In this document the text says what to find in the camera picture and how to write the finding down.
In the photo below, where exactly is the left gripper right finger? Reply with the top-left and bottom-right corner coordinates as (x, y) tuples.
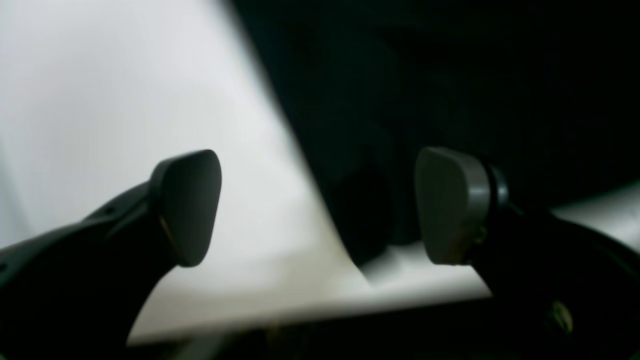
(414, 146), (640, 360)

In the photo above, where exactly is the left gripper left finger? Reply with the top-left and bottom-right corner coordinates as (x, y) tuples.
(0, 149), (222, 360)

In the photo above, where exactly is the black T-shirt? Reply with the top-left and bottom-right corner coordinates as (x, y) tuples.
(231, 0), (640, 267)

